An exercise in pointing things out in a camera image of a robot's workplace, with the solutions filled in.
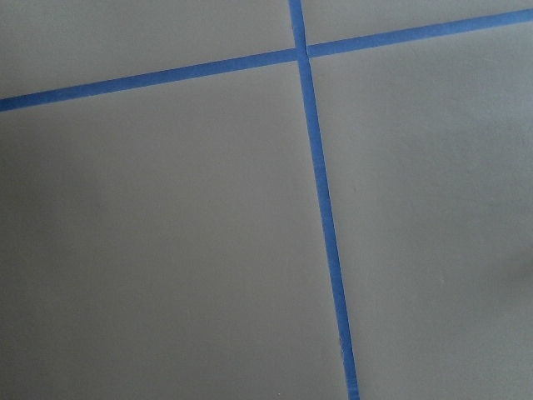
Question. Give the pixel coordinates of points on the blue tape line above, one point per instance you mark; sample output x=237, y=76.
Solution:
x=264, y=59

